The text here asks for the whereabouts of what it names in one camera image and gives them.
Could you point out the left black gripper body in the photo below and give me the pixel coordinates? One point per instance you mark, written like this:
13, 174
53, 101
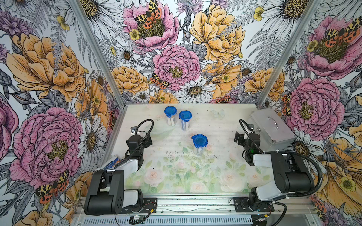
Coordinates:
145, 143

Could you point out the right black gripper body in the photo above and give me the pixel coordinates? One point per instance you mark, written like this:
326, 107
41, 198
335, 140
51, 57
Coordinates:
242, 141

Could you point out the clear plastic cup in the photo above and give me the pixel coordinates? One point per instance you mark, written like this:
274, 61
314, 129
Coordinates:
171, 121
199, 151
185, 125

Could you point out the blue lid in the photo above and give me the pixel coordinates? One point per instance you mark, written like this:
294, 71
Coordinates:
199, 141
185, 115
170, 111

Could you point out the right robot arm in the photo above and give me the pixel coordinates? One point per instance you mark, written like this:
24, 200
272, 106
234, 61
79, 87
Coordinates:
289, 176

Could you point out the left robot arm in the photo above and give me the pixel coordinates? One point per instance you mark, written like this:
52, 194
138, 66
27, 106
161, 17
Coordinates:
107, 193

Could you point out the silver metal case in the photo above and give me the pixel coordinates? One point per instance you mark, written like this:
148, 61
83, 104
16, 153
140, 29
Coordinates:
273, 131

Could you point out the blue white packet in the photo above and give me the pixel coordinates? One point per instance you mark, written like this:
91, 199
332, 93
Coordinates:
112, 163

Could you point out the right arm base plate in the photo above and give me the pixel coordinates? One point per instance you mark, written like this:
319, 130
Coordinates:
243, 204

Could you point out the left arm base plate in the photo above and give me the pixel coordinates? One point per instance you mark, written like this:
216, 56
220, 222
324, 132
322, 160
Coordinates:
148, 205

